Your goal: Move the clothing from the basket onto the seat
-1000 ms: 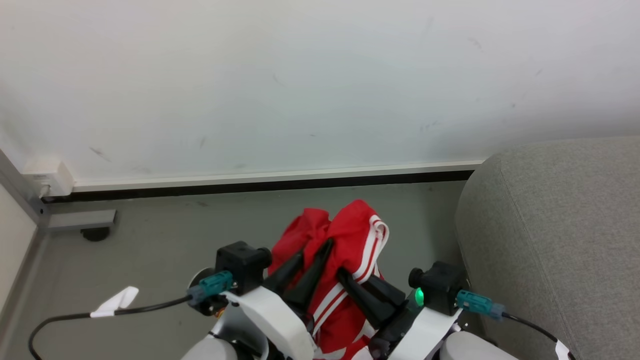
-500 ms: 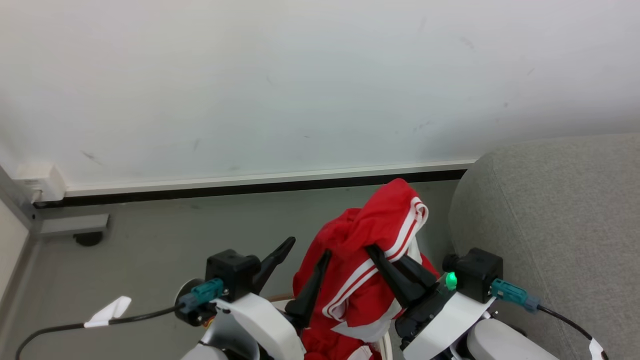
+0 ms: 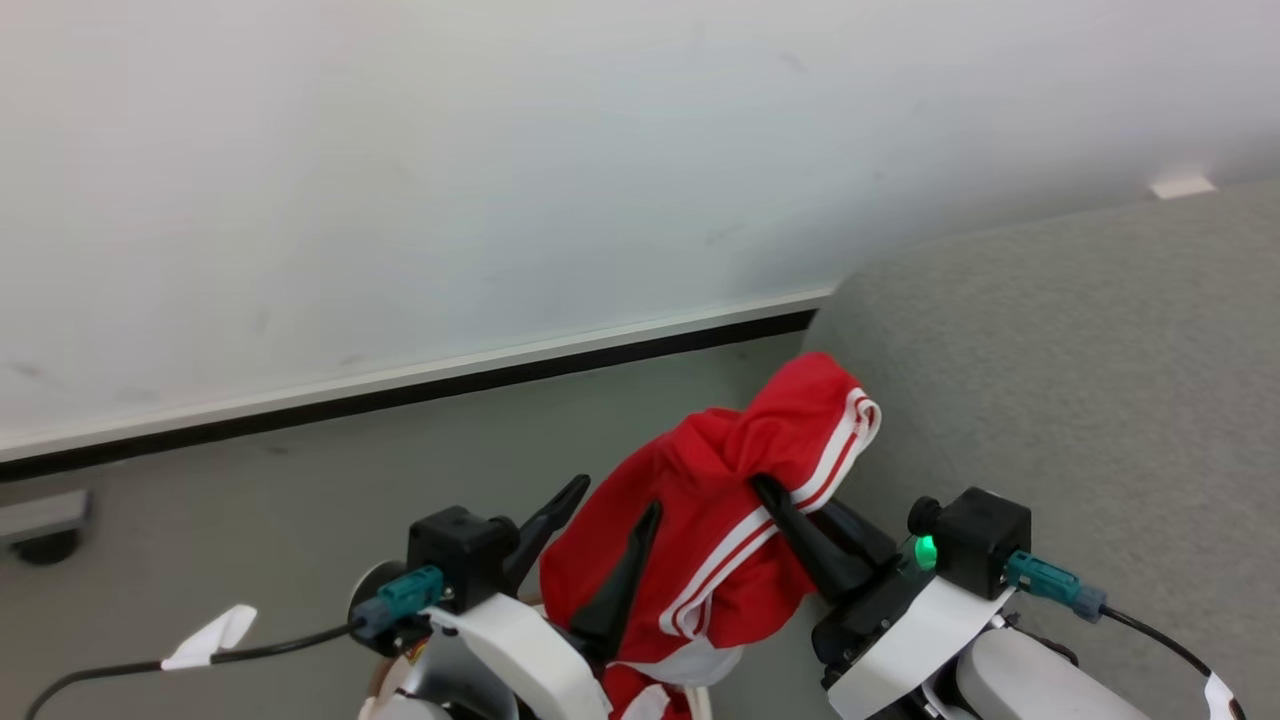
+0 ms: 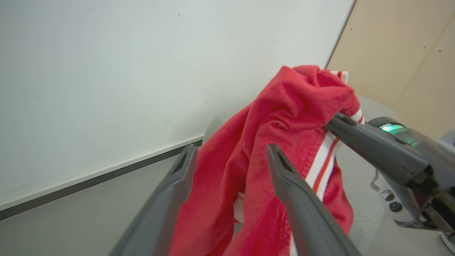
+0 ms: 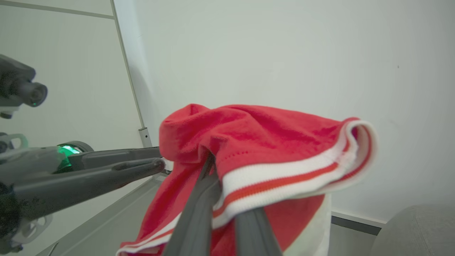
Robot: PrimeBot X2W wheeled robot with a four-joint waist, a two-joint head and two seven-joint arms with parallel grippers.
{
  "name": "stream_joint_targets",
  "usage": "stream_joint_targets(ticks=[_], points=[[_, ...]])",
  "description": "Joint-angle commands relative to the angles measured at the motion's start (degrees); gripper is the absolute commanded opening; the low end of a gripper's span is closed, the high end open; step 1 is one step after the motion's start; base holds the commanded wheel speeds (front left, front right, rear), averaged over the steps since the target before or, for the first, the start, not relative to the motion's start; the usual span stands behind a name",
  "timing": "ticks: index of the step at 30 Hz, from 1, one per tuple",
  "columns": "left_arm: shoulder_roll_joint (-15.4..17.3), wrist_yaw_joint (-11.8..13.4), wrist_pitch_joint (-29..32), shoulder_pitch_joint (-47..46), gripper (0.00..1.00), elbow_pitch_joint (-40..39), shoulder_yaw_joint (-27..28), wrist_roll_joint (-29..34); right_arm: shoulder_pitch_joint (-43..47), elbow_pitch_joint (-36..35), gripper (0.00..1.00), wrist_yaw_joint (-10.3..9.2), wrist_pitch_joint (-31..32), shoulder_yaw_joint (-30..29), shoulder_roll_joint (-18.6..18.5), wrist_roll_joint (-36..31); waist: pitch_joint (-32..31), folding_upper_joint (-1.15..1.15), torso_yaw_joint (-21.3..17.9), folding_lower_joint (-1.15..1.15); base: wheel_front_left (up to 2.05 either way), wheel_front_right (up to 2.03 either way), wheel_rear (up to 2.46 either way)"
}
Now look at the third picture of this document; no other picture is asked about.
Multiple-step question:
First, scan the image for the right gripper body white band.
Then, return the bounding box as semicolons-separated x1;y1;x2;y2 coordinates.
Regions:
810;535;1015;720

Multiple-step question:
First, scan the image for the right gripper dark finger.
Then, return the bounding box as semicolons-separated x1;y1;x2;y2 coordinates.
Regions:
814;501;900;573
750;474;878;603

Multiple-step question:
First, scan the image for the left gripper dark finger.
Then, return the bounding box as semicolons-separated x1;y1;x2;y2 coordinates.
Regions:
500;474;593;593
568;499;665;663

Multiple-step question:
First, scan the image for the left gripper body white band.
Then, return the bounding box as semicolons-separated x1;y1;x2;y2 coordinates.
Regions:
428;594;643;720

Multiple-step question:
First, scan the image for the red garment with white stripes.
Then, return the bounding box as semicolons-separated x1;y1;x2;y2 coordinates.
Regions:
540;351;884;720

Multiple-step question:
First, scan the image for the white and black baseboard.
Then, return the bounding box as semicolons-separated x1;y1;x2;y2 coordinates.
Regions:
0;284;839;483

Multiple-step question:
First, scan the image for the grey fabric sofa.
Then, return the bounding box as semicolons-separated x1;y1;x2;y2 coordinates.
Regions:
700;178;1280;720

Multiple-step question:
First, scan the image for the small white label on sofa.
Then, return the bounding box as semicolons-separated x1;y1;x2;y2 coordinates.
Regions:
1149;174;1219;201

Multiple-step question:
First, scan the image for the grey cart base with caster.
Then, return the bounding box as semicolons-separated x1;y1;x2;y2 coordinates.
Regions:
0;487;94;567

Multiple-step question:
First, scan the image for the teal left cable connector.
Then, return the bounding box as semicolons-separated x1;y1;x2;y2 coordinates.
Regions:
349;565;447;641

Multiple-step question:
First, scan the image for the teal cable connector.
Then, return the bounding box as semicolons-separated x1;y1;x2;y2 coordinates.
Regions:
1004;549;1110;624
349;565;447;641

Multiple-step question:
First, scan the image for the teal right cable connector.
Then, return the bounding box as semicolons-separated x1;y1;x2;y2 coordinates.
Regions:
1004;549;1110;624

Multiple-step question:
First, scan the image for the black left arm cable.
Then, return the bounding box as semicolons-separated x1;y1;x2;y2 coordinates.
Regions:
24;618;367;720

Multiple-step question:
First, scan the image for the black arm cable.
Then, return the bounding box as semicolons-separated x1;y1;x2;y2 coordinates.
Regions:
24;618;367;720
1098;604;1248;720

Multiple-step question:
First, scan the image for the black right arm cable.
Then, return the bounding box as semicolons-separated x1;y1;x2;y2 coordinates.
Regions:
1098;604;1248;720

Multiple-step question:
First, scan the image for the white tag on left cable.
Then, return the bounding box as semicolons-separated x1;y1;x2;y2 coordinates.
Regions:
161;604;259;672

